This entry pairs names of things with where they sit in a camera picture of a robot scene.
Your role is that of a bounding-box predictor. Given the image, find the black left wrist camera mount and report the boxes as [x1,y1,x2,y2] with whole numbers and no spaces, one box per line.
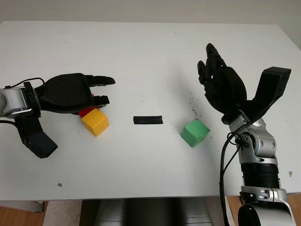
[14,114,58,159]

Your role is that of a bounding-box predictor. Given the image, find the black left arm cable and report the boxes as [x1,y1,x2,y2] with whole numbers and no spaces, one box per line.
[4,77,45,89]

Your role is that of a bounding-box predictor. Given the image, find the yellow wooden block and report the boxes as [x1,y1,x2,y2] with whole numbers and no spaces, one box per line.
[81,108,110,137]

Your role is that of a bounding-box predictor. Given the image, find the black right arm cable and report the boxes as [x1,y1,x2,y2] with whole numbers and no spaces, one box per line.
[218,122,252,226]

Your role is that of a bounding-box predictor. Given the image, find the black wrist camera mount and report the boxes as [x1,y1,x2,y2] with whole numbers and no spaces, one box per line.
[14,114,58,159]
[244,66,292,123]

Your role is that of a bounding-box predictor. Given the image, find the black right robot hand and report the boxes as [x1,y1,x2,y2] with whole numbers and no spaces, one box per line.
[197,43,247,118]

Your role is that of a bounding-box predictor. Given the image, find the grey table frame bar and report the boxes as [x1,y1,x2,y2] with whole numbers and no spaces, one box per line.
[0,200,45,214]

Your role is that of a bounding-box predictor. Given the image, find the black tape strip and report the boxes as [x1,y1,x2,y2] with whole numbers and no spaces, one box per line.
[133,115,164,125]

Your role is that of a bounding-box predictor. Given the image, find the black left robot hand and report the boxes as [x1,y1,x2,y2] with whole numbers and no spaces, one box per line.
[35,73,116,116]

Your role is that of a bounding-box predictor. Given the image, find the green wooden block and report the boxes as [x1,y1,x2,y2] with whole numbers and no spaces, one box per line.
[180,118,210,148]

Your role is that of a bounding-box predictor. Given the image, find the grey robot body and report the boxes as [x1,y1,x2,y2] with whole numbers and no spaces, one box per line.
[81,197,226,226]

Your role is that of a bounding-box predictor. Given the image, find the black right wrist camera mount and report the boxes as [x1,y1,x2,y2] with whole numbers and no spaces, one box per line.
[244,66,292,123]

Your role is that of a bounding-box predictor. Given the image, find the red wooden block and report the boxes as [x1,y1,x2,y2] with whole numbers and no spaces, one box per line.
[79,94,100,118]

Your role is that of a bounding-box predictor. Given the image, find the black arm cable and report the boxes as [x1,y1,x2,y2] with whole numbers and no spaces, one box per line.
[218,122,252,226]
[4,77,45,89]

